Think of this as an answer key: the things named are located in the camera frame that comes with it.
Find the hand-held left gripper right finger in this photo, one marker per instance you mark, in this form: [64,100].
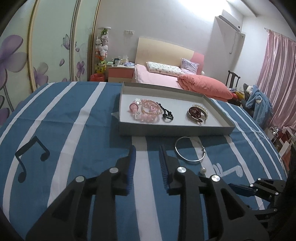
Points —
[164,171]

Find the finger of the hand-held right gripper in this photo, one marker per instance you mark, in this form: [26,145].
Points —
[240,188]

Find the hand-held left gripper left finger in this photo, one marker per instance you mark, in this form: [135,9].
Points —
[131,171]

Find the thin silver bangle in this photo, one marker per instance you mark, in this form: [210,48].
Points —
[188,161]

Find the white pearl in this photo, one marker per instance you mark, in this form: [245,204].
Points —
[203,171]

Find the grey cardboard box tray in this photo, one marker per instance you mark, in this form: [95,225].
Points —
[178,109]

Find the blue white striped tablecloth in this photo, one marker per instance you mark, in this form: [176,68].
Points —
[81,129]

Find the blue fleece robe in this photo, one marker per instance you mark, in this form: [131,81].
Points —
[260,104]

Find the salmon folded duvet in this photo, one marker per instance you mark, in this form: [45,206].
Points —
[205,87]

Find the bed with pink sheet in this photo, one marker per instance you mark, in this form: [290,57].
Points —
[152,77]

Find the colourful clutter on chair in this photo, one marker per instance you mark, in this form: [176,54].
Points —
[237,93]

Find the pink white nightstand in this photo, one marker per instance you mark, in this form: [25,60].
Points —
[120,74]

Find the red bin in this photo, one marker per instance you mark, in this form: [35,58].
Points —
[96,77]

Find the white patterned pillow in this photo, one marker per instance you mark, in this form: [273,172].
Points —
[164,69]

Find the light blue folded cloth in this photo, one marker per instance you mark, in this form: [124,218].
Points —
[130,64]

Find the purple pillow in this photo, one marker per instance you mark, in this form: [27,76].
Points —
[190,66]

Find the dark wooden chair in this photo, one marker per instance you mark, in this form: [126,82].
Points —
[232,78]

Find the tissue box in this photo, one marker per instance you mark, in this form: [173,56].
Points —
[125,59]

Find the pink curtain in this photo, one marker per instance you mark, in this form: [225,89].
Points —
[279,76]

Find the beige pink headboard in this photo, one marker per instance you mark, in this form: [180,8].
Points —
[161,51]

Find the clear tube of plush toys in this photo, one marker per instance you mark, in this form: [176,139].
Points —
[102,51]

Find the flower print sliding wardrobe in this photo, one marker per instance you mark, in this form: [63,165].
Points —
[50,46]

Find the curtain rod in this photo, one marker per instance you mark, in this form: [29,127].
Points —
[277,32]

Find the white air conditioner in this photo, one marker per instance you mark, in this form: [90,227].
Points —
[231,23]

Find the white wall switch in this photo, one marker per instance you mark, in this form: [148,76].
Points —
[129,32]

